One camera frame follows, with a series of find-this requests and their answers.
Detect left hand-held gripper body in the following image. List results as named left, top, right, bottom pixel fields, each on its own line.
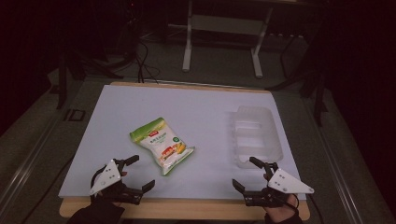
left=89, top=158, right=145, bottom=206

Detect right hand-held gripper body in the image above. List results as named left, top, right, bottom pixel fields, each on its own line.
left=244, top=161, right=315, bottom=209

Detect clear plastic tray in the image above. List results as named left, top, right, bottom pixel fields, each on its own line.
left=229, top=105, right=285, bottom=170

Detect green and white snack packet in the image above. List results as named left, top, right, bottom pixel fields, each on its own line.
left=129, top=117, right=196, bottom=177

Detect person's left hand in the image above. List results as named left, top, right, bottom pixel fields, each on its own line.
left=98, top=170, right=129, bottom=208

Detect person's right hand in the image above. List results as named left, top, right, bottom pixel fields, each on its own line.
left=262, top=174, right=301, bottom=224

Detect wooden table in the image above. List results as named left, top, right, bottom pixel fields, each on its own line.
left=58, top=80, right=311, bottom=221

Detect pale blue table mat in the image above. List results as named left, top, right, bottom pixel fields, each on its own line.
left=58, top=84, right=308, bottom=201

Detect black metal stand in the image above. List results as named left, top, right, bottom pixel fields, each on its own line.
left=298, top=62, right=330, bottom=127
left=55, top=46, right=87, bottom=110

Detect power strip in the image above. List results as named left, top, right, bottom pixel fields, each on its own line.
left=268, top=32, right=305, bottom=40

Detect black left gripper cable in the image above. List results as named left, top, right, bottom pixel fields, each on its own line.
left=89, top=165, right=108, bottom=203

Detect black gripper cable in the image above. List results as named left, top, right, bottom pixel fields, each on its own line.
left=290, top=193, right=326, bottom=224
left=89, top=165, right=108, bottom=203

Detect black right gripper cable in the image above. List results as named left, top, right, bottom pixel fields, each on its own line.
left=290, top=193, right=326, bottom=224

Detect aluminium floor rail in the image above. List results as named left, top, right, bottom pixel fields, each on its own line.
left=0, top=116, right=62, bottom=216
left=302, top=99, right=359, bottom=224

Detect black floor bracket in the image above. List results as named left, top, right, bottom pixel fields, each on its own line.
left=63, top=108, right=87, bottom=122

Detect black floor cables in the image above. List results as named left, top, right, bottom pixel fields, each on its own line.
left=134, top=38, right=162, bottom=84

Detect white metal table frame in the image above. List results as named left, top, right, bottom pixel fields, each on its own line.
left=181, top=0, right=276, bottom=79

